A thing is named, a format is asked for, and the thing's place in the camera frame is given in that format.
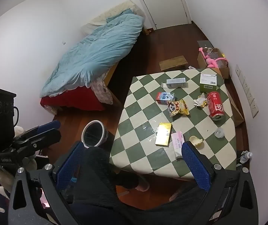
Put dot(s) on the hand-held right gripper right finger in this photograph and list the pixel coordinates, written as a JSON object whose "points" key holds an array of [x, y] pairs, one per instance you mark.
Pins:
{"points": [[196, 166]]}

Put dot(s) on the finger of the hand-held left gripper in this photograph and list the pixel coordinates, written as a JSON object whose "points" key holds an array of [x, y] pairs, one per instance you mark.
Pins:
{"points": [[50, 126], [47, 139]]}

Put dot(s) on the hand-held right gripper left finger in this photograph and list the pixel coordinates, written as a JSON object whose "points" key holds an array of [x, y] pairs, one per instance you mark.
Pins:
{"points": [[69, 166]]}

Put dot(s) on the white bin with black bag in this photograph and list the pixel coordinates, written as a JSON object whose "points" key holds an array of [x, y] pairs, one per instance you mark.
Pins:
{"points": [[93, 134]]}

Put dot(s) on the white yellow wrapper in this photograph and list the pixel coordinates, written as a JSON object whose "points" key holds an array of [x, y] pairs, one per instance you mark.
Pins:
{"points": [[200, 100]]}

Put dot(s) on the pale crumpled paper cup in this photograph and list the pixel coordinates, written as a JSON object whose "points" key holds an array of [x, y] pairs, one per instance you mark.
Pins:
{"points": [[196, 141]]}

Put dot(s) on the pink white packet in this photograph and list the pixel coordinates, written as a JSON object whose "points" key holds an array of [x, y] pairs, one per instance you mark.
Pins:
{"points": [[177, 143]]}

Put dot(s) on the person's dark trouser legs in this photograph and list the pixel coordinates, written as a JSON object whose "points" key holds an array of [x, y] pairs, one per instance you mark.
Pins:
{"points": [[96, 180]]}

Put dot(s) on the pink slipper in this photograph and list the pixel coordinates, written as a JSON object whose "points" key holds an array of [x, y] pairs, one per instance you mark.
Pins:
{"points": [[175, 194], [143, 184]]}

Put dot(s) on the red bed skirt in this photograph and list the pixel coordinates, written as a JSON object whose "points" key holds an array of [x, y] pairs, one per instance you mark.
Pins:
{"points": [[75, 99]]}

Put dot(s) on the clear plastic lid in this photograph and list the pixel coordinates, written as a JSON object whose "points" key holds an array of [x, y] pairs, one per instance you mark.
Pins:
{"points": [[219, 132]]}

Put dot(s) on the gold box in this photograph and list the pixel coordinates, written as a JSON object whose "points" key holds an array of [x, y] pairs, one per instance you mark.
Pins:
{"points": [[163, 134]]}

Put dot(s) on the clear plastic bottle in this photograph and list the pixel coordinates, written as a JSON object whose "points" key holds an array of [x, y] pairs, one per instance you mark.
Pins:
{"points": [[245, 157]]}

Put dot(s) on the panda snack packet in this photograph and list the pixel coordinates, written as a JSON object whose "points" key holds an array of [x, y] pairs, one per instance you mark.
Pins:
{"points": [[178, 107]]}

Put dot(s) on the patterned bed sheet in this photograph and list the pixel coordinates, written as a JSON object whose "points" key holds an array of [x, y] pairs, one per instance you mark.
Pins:
{"points": [[101, 89]]}

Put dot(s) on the red soda can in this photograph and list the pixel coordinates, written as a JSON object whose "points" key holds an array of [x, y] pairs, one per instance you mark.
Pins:
{"points": [[215, 105]]}

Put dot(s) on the green checkered table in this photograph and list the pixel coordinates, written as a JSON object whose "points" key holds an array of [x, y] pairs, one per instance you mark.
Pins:
{"points": [[143, 112]]}

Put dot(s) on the light blue duvet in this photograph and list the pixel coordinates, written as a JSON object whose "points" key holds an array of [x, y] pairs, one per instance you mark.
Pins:
{"points": [[96, 54]]}

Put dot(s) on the white blue slim carton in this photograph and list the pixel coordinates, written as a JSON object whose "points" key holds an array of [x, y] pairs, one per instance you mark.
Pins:
{"points": [[176, 82]]}

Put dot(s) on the green white cardboard box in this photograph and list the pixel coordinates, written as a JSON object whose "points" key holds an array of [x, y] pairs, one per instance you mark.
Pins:
{"points": [[208, 80]]}

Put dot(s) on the open brown cardboard box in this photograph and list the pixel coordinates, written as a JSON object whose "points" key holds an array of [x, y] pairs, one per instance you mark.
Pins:
{"points": [[224, 71]]}

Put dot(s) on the flat cardboard sheet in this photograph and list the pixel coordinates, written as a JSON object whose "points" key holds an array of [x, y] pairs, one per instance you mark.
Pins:
{"points": [[173, 62]]}

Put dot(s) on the cream mattress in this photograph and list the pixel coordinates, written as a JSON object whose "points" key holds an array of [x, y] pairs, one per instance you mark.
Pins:
{"points": [[122, 8]]}

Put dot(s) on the white door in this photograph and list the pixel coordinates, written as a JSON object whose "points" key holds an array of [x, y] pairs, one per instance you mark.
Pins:
{"points": [[162, 4]]}

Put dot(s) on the wooden bed frame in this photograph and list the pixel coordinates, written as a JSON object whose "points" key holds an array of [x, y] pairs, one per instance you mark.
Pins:
{"points": [[112, 75]]}

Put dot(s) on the white wall socket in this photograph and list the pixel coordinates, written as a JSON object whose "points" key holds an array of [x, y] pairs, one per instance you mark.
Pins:
{"points": [[254, 109], [249, 98], [245, 88]]}

